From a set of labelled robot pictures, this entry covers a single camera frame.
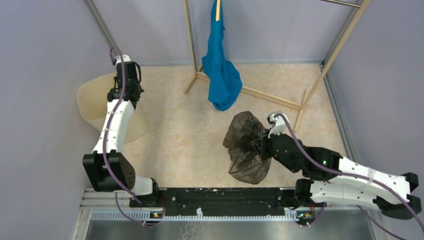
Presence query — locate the beige plastic trash bin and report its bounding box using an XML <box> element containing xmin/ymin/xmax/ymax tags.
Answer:
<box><xmin>77</xmin><ymin>73</ymin><xmax>148</xmax><ymax>143</ymax></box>

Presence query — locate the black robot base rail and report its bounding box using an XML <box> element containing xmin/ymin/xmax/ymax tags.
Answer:
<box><xmin>129</xmin><ymin>187</ymin><xmax>326</xmax><ymax>226</ymax></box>

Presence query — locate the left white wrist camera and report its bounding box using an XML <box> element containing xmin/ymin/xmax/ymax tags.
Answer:
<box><xmin>112</xmin><ymin>54</ymin><xmax>131</xmax><ymax>66</ymax></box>

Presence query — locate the blue hanging cloth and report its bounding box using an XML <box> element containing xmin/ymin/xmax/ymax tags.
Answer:
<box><xmin>201</xmin><ymin>0</ymin><xmax>243</xmax><ymax>111</ymax></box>

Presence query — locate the wooden clothes rack frame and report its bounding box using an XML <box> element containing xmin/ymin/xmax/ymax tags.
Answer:
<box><xmin>183</xmin><ymin>0</ymin><xmax>371</xmax><ymax>132</ymax></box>

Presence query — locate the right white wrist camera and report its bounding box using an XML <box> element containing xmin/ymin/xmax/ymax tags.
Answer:
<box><xmin>267</xmin><ymin>111</ymin><xmax>288</xmax><ymax>139</ymax></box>

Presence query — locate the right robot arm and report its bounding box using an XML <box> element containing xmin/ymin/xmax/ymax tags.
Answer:
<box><xmin>250</xmin><ymin>129</ymin><xmax>422</xmax><ymax>220</ymax></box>

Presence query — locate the aluminium enclosure post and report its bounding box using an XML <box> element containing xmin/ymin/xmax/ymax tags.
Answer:
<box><xmin>83</xmin><ymin>0</ymin><xmax>116</xmax><ymax>47</ymax></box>

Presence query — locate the dark translucent trash bag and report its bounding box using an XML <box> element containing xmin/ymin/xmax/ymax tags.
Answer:
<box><xmin>222</xmin><ymin>111</ymin><xmax>272</xmax><ymax>185</ymax></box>

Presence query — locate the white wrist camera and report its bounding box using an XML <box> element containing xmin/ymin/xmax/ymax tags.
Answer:
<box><xmin>267</xmin><ymin>111</ymin><xmax>288</xmax><ymax>139</ymax></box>
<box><xmin>112</xmin><ymin>54</ymin><xmax>131</xmax><ymax>66</ymax></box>

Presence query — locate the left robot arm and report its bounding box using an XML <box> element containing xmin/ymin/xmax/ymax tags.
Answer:
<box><xmin>82</xmin><ymin>60</ymin><xmax>161</xmax><ymax>207</ymax></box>

